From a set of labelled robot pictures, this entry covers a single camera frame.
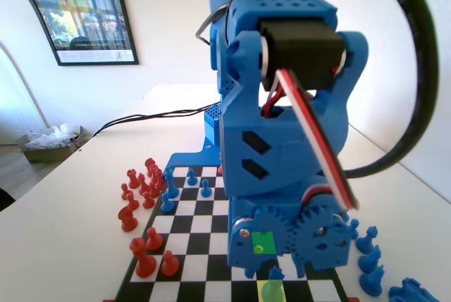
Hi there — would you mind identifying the thin black cable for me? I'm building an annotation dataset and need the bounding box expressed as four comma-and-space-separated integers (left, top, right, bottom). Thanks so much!
92, 105, 216, 138
92, 103, 216, 137

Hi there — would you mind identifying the cardboard box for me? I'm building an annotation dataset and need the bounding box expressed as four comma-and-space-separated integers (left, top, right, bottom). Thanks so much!
17, 125, 89, 165

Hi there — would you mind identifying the blue queen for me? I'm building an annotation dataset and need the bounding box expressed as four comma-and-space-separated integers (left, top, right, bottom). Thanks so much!
260, 267, 287, 302

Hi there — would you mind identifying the dark object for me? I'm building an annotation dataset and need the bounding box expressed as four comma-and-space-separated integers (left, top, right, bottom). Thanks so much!
0, 186, 17, 212

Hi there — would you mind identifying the blue knight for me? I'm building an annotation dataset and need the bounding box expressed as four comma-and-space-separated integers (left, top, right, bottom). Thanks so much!
358, 245, 383, 275
359, 265, 385, 298

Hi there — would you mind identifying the white plastic bag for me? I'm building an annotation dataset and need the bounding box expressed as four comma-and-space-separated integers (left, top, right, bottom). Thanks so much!
24, 122, 80, 150

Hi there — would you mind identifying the red king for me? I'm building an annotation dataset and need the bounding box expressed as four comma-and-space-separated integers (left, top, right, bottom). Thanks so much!
129, 237, 157, 279

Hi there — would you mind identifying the black and white chessboard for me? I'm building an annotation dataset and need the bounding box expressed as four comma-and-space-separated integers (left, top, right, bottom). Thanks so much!
112, 164, 350, 302

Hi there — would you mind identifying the blue bishop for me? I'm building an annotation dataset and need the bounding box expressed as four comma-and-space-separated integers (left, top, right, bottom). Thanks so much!
355, 226, 381, 256

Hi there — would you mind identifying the blue king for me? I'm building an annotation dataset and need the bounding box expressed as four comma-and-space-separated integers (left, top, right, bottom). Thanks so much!
163, 168, 180, 200

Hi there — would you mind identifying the blue rook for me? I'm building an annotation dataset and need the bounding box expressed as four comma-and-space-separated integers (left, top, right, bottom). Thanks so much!
389, 277, 441, 302

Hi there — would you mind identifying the thick black cable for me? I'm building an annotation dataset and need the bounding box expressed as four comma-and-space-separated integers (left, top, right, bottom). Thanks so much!
195, 0, 440, 180

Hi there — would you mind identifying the blue base plate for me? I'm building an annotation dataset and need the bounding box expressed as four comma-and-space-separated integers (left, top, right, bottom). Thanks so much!
164, 141, 225, 180

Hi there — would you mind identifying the framed poster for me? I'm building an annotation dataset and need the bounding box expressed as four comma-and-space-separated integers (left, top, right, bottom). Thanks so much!
0, 0, 140, 67

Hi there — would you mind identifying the red white black servo wire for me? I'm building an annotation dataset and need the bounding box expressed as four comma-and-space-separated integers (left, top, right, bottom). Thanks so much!
260, 68, 360, 211

